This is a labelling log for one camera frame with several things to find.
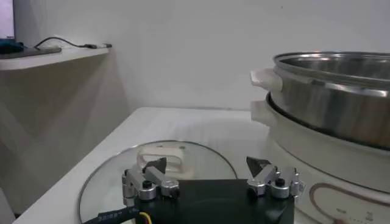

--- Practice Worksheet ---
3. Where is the black smartphone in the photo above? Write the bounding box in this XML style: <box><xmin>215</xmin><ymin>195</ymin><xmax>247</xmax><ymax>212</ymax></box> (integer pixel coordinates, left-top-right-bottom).
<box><xmin>0</xmin><ymin>47</ymin><xmax>62</xmax><ymax>60</ymax></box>

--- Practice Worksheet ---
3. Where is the blue computer mouse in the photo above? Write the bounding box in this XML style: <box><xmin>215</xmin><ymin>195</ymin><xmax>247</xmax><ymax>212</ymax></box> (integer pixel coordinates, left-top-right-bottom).
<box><xmin>0</xmin><ymin>38</ymin><xmax>24</xmax><ymax>55</ymax></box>

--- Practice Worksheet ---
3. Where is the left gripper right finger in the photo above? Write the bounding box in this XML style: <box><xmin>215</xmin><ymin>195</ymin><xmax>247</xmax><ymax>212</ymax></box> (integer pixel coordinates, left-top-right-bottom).
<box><xmin>246</xmin><ymin>155</ymin><xmax>305</xmax><ymax>199</ymax></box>

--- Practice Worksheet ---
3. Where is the white side desk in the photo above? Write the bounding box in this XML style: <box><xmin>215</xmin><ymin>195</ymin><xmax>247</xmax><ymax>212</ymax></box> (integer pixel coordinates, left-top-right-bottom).
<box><xmin>0</xmin><ymin>45</ymin><xmax>110</xmax><ymax>71</ymax></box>

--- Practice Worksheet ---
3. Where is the computer monitor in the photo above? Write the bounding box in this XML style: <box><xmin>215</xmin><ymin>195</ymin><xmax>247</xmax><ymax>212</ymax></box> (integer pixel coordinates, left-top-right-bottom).
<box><xmin>0</xmin><ymin>0</ymin><xmax>15</xmax><ymax>40</ymax></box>

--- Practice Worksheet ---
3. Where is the black charger cable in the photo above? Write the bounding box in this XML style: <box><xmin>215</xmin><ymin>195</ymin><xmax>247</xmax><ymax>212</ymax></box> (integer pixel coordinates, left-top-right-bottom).
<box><xmin>34</xmin><ymin>37</ymin><xmax>113</xmax><ymax>50</ymax></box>

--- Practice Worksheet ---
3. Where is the cream electric cooker base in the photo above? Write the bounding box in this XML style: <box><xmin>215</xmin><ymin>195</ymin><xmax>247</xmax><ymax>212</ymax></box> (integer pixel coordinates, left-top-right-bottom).
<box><xmin>249</xmin><ymin>100</ymin><xmax>390</xmax><ymax>224</ymax></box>

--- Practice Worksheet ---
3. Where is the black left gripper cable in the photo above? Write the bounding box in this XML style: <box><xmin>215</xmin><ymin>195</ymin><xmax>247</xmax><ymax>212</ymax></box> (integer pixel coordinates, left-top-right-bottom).
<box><xmin>82</xmin><ymin>206</ymin><xmax>153</xmax><ymax>224</ymax></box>

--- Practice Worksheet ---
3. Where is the steel steamer basket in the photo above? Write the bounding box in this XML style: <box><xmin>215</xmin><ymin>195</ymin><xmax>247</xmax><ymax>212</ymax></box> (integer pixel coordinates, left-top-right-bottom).
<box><xmin>249</xmin><ymin>51</ymin><xmax>390</xmax><ymax>150</ymax></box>

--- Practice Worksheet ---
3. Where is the round glass pot lid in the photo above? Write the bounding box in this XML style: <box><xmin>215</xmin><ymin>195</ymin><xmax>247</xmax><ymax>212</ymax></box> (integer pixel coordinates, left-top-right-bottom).
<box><xmin>78</xmin><ymin>139</ymin><xmax>238</xmax><ymax>224</ymax></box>

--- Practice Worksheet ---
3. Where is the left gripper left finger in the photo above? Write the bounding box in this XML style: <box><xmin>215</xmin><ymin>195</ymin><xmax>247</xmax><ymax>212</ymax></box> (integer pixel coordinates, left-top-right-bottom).
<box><xmin>121</xmin><ymin>156</ymin><xmax>180</xmax><ymax>208</ymax></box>

